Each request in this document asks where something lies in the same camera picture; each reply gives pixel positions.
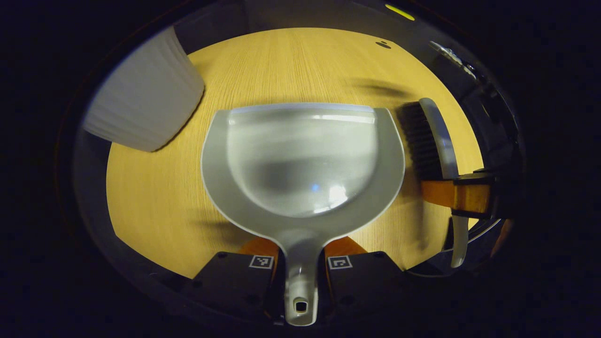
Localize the grey plastic dustpan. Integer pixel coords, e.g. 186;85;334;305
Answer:
200;103;406;327

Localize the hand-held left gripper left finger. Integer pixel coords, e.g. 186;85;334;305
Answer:
185;236;283;323

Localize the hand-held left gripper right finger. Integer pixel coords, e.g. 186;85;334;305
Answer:
323;235;409;325

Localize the shiny metal object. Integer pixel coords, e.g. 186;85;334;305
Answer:
428;40;478;79

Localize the white plastic garbage bin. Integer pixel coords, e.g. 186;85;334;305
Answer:
82;25;206;153

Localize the wooden desktop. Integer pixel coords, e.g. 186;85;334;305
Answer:
105;27;485;279

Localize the small white broom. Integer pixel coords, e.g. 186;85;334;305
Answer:
395;97;470;269

